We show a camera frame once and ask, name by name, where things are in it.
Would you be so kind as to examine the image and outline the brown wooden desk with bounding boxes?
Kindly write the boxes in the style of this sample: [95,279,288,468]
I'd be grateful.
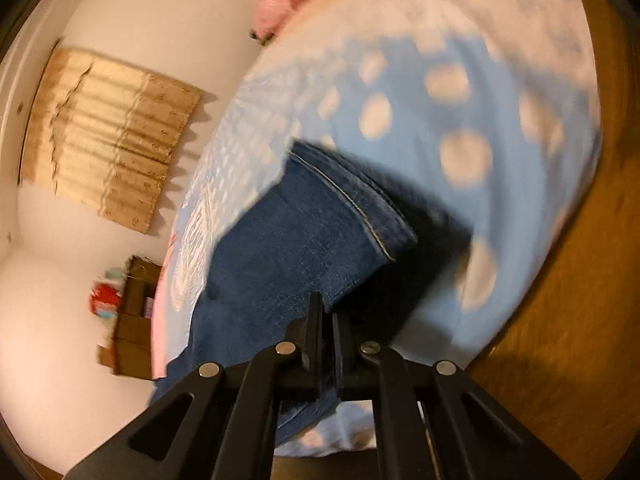
[97,255,164,382]

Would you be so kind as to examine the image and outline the blue and pink printed bedsheet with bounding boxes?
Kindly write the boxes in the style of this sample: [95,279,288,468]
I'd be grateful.
[150,0,604,459]

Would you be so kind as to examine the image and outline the beige patterned curtain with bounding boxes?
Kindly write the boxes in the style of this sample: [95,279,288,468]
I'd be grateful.
[19,47,204,235]

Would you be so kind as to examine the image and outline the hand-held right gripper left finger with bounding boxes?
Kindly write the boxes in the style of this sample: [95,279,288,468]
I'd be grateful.
[62,292,326,480]

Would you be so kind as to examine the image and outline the wooden bed frame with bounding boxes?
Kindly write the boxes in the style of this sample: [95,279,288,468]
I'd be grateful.
[467,0,640,480]

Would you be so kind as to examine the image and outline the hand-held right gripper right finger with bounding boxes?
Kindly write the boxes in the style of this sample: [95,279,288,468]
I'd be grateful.
[332,312,584,480]

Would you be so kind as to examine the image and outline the blue denim jeans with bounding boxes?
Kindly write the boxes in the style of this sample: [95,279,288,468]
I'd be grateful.
[152,141,421,447]

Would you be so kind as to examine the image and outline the red gift bag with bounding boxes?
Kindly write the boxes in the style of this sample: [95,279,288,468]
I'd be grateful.
[90,282,124,319]

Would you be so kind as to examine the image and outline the pink folded blanket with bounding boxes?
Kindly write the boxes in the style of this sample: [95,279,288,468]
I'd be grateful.
[250,0,342,41]

